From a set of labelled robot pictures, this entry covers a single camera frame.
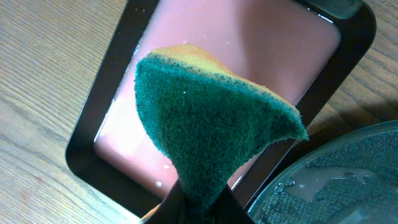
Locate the black rectangular water tray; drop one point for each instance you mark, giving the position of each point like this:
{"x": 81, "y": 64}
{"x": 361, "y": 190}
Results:
{"x": 302, "y": 50}

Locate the round black tray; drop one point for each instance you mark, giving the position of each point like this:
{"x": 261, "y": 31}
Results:
{"x": 352, "y": 179}

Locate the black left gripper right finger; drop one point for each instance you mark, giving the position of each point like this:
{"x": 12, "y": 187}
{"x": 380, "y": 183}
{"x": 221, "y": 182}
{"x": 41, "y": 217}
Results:
{"x": 227, "y": 209}

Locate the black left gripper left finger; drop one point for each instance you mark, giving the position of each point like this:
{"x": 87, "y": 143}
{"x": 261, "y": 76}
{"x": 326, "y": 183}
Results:
{"x": 169, "y": 211}

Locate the green yellow sponge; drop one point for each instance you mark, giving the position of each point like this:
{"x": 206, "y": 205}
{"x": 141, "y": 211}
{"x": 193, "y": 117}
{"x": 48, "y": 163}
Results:
{"x": 207, "y": 121}

